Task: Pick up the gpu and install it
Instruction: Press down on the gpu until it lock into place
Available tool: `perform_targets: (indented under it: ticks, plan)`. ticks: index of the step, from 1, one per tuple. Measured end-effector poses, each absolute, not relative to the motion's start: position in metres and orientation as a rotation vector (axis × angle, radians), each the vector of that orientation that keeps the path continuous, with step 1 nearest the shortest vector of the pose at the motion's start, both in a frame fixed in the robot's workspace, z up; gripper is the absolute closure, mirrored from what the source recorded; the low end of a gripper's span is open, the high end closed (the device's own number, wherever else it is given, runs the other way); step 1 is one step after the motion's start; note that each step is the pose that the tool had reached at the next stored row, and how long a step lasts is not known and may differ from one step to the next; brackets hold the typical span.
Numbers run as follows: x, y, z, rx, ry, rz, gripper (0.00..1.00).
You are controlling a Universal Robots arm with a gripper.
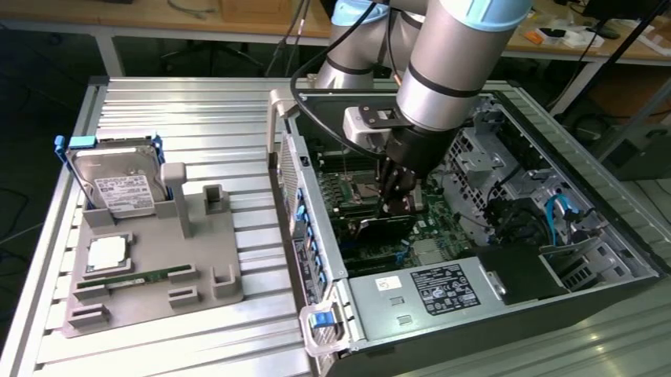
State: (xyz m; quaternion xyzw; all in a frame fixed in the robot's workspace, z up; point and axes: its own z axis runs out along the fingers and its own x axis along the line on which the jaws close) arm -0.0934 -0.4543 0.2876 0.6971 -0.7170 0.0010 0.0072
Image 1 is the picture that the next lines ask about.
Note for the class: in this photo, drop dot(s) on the open black PC case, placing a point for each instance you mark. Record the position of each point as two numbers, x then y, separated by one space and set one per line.
524 322

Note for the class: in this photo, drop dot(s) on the grey power supply unit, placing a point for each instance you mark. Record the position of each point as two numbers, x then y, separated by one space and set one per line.
388 298

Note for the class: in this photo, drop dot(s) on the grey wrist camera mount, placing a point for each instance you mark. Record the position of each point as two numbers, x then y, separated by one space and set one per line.
367 127

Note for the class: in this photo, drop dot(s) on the green RAM stick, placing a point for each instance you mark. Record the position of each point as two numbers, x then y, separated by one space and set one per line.
131 278

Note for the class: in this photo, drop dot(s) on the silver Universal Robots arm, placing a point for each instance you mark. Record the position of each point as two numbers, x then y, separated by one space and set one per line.
445 70

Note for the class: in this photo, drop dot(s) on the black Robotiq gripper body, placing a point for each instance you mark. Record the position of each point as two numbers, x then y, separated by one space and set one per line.
419 147

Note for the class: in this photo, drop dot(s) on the wooden desk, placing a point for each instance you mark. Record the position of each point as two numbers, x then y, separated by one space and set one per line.
73 9

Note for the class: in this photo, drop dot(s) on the grey plastic parts rack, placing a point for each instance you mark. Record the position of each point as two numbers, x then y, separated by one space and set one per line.
152 255

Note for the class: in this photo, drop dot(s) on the black slanted stand pole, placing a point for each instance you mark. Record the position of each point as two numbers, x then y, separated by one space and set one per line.
614 55

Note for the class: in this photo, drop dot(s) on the thin metal locking lever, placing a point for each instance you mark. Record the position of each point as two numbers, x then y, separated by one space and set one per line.
345 161

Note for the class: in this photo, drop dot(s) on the silver chipset heatsink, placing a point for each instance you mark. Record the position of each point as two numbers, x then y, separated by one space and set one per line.
432 253

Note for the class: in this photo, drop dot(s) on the perforated metal disk bay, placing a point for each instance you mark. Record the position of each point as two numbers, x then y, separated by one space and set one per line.
479 169

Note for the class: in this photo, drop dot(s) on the black plastic air shroud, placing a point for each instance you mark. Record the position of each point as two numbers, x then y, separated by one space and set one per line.
516 275

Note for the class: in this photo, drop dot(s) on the hard disk in blue caddy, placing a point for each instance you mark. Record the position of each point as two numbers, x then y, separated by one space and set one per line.
117 180

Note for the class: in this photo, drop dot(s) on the silver CPU chip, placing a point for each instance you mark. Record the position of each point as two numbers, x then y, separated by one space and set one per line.
105 253

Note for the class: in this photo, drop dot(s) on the green motherboard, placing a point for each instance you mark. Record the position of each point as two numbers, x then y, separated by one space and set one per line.
445 224

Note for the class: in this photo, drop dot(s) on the CPU socket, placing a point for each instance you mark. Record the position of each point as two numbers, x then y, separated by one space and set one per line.
364 188

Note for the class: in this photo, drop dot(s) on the dark grey cabinet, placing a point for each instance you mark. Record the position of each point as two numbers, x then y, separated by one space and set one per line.
636 153

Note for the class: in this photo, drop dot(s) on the black graphics card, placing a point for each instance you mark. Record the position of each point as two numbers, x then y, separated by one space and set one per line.
384 231

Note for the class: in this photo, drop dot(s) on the white and orange box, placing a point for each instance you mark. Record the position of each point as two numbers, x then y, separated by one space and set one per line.
555 36

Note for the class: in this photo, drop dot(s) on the blue case latch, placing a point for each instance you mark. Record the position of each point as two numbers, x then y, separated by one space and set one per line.
321 319

